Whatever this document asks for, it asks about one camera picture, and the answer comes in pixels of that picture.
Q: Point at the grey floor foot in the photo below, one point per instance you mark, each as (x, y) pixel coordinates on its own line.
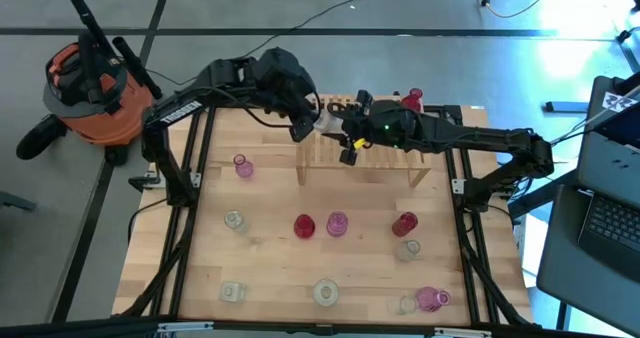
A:
(15, 200)

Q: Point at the wooden slatted shelf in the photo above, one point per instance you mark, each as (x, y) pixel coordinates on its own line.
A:
(385, 160)

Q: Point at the pink flared-neck glass vase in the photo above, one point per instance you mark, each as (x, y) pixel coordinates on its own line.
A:
(429, 299)

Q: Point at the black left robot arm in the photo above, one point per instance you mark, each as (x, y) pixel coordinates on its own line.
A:
(172, 115)

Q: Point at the orange and black shop vacuum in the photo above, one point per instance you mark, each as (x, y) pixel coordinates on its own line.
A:
(135, 118)

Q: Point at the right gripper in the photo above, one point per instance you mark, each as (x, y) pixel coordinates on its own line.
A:
(361, 125)

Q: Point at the clear textured bottle vase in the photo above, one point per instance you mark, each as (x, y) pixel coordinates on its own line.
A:
(329, 123)

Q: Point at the white fiducial marker tag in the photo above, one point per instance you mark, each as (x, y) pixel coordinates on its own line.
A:
(614, 101)

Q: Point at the clear wide round vase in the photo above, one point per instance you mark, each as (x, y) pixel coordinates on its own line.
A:
(326, 292)

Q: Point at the dark monitor with marker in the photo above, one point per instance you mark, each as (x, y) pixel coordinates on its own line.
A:
(625, 128)

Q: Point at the grey laptop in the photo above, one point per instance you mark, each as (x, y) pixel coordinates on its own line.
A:
(612, 223)

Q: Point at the red ribbed bottle vase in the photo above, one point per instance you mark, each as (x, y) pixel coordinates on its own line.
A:
(404, 225)

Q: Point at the red round glass vase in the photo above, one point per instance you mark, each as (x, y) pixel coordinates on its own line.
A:
(304, 226)

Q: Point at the long black pole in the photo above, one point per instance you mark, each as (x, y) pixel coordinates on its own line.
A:
(84, 10)

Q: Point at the black table clamp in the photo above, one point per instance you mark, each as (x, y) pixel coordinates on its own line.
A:
(145, 183)

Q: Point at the grey desk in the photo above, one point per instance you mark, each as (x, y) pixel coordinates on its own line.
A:
(575, 288)

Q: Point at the clear bulb glass vase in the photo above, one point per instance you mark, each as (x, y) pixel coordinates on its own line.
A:
(408, 251)
(235, 221)

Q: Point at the clear short glass vase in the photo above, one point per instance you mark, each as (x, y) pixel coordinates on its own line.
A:
(407, 305)

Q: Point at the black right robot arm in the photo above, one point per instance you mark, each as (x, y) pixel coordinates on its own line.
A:
(475, 133)

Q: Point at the black desk leg bar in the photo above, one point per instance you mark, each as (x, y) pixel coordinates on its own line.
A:
(542, 196)

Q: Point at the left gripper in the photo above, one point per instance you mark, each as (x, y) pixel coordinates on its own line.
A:
(302, 123)

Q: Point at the pink ribbed bottle vase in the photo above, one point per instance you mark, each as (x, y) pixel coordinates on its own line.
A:
(337, 224)

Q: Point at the white arm base bracket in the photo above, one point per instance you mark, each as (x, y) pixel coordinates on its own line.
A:
(458, 186)
(194, 179)

